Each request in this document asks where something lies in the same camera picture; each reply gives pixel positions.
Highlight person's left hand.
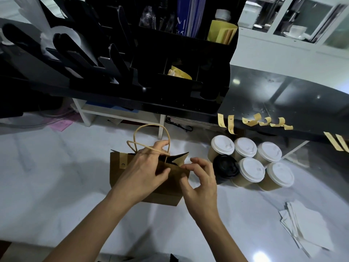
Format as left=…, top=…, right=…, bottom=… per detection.
left=109, top=140, right=171, bottom=207

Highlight clear plastic wrappers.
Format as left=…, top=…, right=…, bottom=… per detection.
left=139, top=5, right=157, bottom=30

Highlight crumpled yellow packet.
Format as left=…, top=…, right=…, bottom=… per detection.
left=167, top=65, right=193, bottom=80

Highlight person's right hand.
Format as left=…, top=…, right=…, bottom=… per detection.
left=179, top=157, right=220, bottom=225

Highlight white ceramic saucer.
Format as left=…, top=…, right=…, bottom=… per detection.
left=283, top=31, right=306, bottom=41

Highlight row of yellow sticker strips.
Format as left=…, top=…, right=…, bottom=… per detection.
left=217, top=113, right=349, bottom=152

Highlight person's right forearm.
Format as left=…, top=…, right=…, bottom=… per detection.
left=191, top=212, right=249, bottom=262

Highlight white glass-door cabinet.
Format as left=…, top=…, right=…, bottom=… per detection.
left=237, top=0, right=349, bottom=63

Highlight black glossy counter shelf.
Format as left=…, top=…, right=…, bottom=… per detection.
left=218, top=65, right=349, bottom=151

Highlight black acrylic organizer rack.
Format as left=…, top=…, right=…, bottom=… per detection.
left=0, top=0, right=240, bottom=115

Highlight stack of white paper napkins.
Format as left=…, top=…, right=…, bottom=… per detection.
left=278, top=200, right=335, bottom=257

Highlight black cable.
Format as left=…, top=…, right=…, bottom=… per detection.
left=166, top=116, right=193, bottom=133

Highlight pink paper sheet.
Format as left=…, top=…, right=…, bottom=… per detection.
left=49, top=118, right=75, bottom=132

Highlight paper cup with black lid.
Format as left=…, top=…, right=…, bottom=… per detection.
left=213, top=154, right=240, bottom=186

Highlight white ceramic cup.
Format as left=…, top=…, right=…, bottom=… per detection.
left=289, top=25, right=308, bottom=38

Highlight brown paper bag with handles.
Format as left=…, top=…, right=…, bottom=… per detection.
left=110, top=124, right=191, bottom=207

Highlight paper cup with white lid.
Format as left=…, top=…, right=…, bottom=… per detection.
left=208, top=135, right=235, bottom=163
left=234, top=137, right=258, bottom=161
left=231, top=157, right=266, bottom=188
left=255, top=142, right=282, bottom=166
left=258, top=162, right=295, bottom=192

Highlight person's left forearm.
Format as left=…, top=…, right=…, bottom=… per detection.
left=45, top=189, right=137, bottom=262

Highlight white ceramic pot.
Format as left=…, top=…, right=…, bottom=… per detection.
left=238, top=1, right=263, bottom=28

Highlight white shelf frame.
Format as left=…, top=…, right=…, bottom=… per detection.
left=71, top=98, right=167, bottom=140

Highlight yellow paper envelopes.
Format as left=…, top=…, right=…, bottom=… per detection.
left=207, top=20, right=238, bottom=45

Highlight blue folders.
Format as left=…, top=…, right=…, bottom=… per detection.
left=177, top=0, right=209, bottom=38

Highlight bottle with white cap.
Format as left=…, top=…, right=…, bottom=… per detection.
left=215, top=9, right=233, bottom=23

